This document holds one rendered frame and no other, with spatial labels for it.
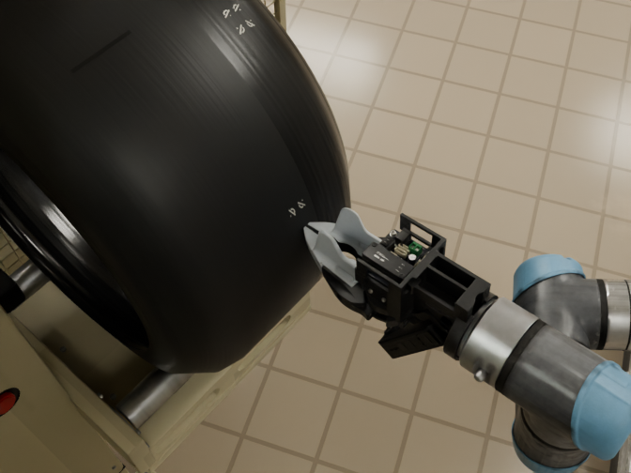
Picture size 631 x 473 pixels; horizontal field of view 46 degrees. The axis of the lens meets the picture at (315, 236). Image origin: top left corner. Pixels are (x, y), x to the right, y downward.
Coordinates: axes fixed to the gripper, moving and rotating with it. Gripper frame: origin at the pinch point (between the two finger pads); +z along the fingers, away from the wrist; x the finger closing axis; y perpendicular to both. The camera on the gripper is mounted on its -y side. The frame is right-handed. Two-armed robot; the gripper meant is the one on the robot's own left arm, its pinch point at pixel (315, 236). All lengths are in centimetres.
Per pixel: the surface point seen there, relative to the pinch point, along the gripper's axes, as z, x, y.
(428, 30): 91, -157, -113
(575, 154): 21, -141, -120
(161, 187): 7.0, 11.5, 13.7
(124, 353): 31, 15, -40
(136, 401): 17.2, 20.7, -29.6
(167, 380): 16.3, 15.9, -29.9
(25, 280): 44, 19, -27
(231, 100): 8.2, 0.9, 15.5
